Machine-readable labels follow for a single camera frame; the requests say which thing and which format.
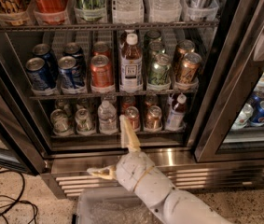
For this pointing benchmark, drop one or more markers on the orange soda can middle shelf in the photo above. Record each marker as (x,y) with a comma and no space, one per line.
(102,79)

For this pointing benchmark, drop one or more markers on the tea bottle bottom shelf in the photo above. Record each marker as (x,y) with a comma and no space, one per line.
(176,112)

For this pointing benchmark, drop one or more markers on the clear water bottle bottom shelf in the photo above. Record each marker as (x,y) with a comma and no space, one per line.
(107,115)

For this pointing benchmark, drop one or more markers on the tea bottle shelf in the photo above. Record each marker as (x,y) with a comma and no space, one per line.
(176,112)
(131,65)

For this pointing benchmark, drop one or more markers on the steel fridge door frame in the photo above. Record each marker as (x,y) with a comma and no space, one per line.
(237,61)

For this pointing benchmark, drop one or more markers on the blue pepsi can right fridge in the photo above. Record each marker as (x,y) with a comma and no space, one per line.
(257,118)

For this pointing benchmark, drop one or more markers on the clear plastic storage bin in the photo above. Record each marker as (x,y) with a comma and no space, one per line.
(144,204)

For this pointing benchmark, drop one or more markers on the green 7up can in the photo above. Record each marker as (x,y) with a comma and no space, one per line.
(61,123)
(84,122)

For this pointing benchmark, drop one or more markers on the red soda can bottom shelf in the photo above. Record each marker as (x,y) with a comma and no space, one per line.
(132,114)

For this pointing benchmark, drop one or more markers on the red coca cola can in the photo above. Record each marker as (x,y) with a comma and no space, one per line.
(51,11)

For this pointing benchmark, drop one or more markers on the green 7up can left front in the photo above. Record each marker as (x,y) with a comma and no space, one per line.
(61,123)

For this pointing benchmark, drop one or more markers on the blue pepsi can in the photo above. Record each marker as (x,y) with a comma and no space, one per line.
(72,80)
(42,80)

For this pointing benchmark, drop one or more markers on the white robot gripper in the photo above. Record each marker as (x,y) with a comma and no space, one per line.
(132,168)

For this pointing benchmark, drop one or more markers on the copper lacroix can middle shelf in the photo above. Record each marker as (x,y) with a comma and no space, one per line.
(186,70)

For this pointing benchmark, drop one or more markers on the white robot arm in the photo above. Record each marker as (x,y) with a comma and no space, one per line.
(192,210)

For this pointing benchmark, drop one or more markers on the orange soda can bottom shelf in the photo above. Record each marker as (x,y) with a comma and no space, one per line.
(153,118)

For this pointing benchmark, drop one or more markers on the silver can top shelf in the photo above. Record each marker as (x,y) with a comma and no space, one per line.
(199,10)

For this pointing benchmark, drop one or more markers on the orange soda can shelf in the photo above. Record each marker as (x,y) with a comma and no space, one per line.
(102,79)
(153,118)

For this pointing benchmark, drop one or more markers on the blue pepsi can far left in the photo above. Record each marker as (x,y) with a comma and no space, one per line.
(42,80)

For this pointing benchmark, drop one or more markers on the green lacroix can middle shelf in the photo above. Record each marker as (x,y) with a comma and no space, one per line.
(159,73)

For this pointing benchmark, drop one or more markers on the tea bottle middle shelf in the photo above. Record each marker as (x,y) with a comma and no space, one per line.
(131,65)

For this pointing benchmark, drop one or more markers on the green can top shelf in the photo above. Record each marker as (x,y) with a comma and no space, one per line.
(91,10)

